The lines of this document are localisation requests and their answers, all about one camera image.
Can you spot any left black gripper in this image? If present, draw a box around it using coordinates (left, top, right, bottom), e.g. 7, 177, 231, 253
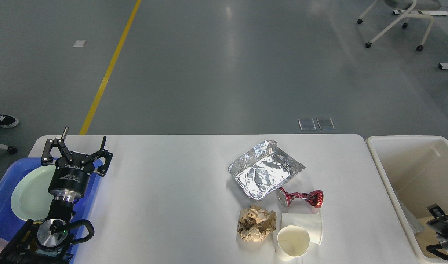
40, 127, 113, 202

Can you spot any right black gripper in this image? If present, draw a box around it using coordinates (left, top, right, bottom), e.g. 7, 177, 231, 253
426, 204, 448, 261

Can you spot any brown paper bag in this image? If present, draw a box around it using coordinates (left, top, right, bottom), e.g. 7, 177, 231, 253
415, 216, 448, 264

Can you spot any aluminium foil sheet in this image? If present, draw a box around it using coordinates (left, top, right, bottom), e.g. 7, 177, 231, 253
402, 209, 425, 236

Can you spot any mint green plate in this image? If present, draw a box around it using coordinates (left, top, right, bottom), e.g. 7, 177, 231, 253
11, 165, 55, 221

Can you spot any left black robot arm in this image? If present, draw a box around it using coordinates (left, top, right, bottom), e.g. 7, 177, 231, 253
0, 127, 113, 264

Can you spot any white furniture leg with caster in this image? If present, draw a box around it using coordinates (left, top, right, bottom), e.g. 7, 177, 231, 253
0, 144, 18, 154

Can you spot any beige plastic bin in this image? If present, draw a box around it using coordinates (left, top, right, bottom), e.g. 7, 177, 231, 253
366, 135, 448, 264

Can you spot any person leg and shoe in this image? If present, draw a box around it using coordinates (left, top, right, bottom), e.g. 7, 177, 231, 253
0, 114, 19, 129

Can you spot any white floor label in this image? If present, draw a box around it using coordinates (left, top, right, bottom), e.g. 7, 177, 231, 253
72, 40, 87, 47

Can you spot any lying white paper cup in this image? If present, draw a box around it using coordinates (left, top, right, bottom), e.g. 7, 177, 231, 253
281, 213, 323, 245

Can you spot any crushed red can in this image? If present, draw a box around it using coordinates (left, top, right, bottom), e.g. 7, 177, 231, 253
277, 187, 324, 208

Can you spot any upright white paper cup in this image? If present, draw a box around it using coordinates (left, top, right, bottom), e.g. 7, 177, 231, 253
275, 225, 310, 261

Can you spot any right floor plate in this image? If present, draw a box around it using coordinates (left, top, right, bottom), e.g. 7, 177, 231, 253
317, 118, 335, 130

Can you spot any floor plate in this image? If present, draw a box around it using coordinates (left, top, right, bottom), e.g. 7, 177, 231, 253
317, 118, 335, 130
299, 118, 317, 131

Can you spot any left floor plate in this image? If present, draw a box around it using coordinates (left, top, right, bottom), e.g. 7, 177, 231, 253
299, 118, 317, 131

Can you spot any square aluminium foil tray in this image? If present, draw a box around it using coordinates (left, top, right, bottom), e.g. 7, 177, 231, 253
228, 140, 305, 201

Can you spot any crumpled brown paper ball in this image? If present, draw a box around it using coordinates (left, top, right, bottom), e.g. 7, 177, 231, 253
237, 205, 277, 242

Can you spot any white rolling chair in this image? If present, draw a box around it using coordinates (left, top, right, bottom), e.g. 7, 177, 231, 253
365, 0, 441, 51

